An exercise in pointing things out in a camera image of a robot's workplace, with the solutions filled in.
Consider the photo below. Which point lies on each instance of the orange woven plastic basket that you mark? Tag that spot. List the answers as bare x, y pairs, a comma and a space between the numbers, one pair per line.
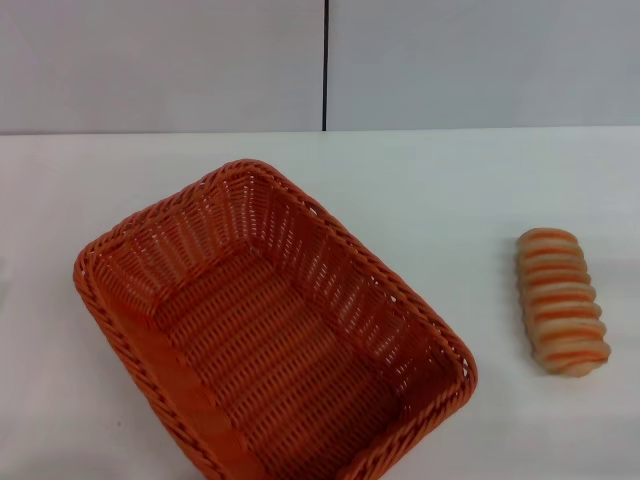
280, 350

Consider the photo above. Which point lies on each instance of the striped orange cream bread roll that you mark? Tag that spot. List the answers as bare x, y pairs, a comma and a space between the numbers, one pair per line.
562, 305

